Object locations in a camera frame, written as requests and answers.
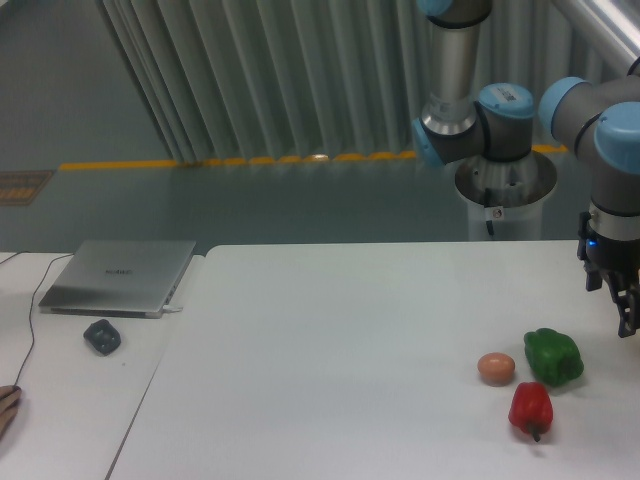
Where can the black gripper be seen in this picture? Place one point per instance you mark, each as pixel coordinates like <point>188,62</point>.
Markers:
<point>609,249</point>

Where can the silver closed laptop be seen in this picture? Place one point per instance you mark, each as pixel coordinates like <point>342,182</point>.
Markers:
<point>120,278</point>

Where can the person's hand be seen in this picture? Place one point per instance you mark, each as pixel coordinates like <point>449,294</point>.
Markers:
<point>9,405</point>

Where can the white usb dongle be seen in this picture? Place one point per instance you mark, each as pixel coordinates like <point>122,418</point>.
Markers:
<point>169,309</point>

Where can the brown egg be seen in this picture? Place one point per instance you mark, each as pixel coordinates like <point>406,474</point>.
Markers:
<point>496,368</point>

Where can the green bell pepper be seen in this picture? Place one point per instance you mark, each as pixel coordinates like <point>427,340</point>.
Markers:
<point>553,357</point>

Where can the red bell pepper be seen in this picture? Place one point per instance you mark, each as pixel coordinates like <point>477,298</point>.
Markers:
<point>531,410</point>

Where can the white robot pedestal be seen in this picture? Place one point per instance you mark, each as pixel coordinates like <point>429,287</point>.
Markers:
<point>505,201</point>

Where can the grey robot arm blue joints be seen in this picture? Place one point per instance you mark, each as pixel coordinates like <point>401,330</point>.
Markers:
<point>599,124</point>

